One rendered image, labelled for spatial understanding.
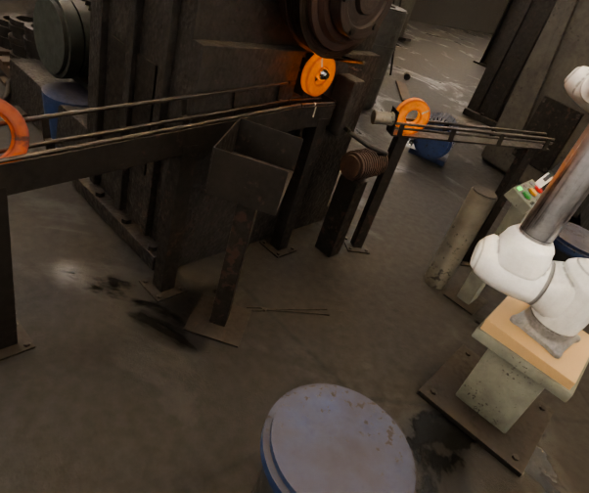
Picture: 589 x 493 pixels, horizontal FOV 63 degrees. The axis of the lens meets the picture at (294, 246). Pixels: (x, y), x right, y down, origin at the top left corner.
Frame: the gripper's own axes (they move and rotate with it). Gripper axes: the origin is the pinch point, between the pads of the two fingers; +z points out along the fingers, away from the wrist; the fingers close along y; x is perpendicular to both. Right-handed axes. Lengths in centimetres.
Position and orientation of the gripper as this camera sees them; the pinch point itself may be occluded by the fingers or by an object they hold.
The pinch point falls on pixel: (544, 179)
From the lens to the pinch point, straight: 213.5
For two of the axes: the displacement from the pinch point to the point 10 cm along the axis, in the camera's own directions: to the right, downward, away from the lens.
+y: -6.8, 2.5, -6.9
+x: 5.5, 7.9, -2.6
